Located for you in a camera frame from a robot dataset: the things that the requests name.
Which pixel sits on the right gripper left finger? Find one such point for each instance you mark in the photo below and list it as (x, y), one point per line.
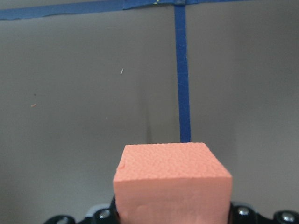
(99, 217)

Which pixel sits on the orange foam cube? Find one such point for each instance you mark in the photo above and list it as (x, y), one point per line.
(172, 183)

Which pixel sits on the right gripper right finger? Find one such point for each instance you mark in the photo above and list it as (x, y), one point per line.
(242, 213)

